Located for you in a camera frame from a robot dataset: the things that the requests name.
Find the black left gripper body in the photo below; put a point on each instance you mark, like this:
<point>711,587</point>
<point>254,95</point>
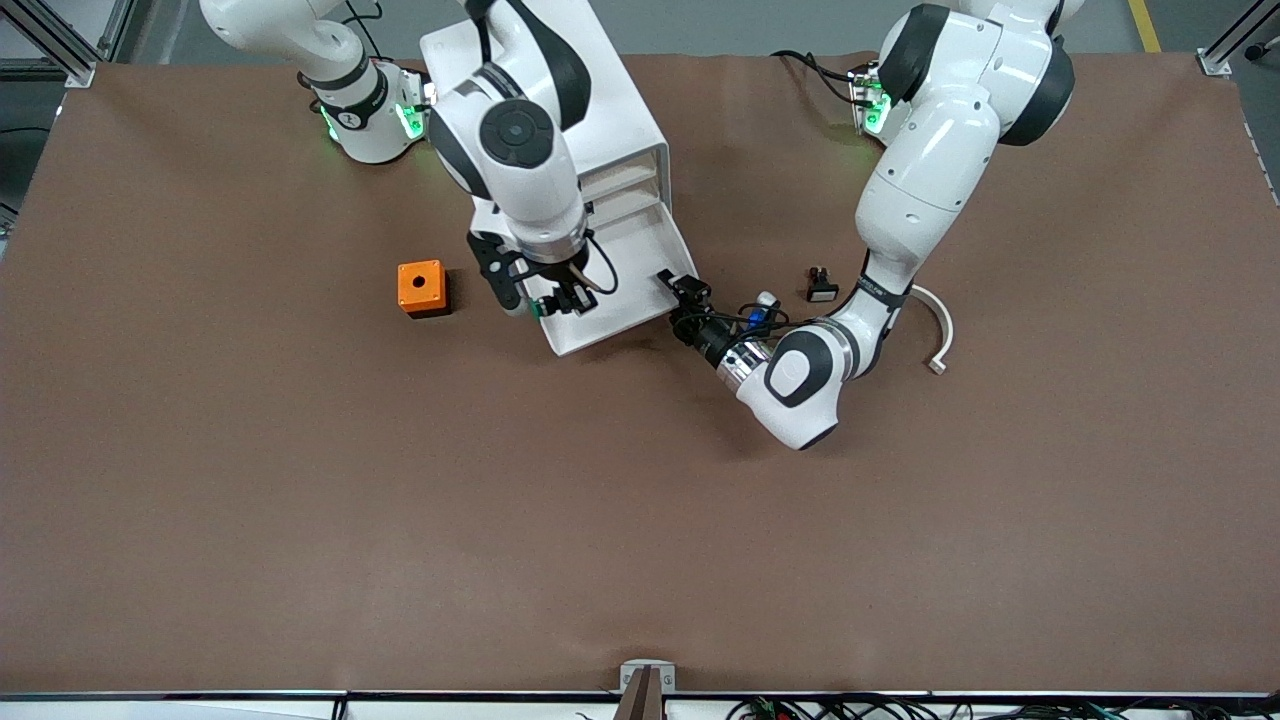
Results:
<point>707,336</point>

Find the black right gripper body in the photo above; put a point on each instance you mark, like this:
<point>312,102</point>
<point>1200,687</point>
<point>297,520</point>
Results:
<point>562,279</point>

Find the white plastic drawer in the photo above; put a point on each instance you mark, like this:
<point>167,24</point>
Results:
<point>630,207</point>
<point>640,250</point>
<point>625,180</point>

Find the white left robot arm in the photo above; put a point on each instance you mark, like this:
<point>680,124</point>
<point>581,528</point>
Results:
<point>930,160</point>

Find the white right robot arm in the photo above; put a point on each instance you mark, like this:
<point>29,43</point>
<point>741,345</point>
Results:
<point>540,200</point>

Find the black push button white face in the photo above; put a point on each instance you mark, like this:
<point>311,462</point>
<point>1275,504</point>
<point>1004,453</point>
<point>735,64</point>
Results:
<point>822,292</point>

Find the white drawer cabinet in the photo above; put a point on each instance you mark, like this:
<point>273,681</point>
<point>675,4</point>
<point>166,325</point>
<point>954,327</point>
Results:
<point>625,110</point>

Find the orange box with hole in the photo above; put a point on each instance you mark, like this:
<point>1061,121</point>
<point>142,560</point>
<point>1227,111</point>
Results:
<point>420,287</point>

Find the metal table edge bracket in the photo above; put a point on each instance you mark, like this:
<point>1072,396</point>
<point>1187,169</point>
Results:
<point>626,668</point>

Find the brown post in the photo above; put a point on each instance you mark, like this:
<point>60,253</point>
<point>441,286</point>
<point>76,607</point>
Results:
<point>645,700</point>

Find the aluminium frame post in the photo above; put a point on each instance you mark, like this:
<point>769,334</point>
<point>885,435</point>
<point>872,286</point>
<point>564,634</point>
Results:
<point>82,75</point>
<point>1215,65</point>

